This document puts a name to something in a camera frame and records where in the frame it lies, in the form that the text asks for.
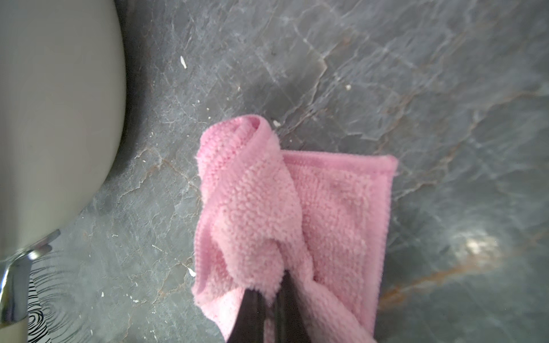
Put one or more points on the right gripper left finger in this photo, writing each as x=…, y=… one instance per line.
x=249, y=325

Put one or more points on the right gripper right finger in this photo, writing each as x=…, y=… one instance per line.
x=288, y=322

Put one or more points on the pink cloth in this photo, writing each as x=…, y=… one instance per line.
x=321, y=218

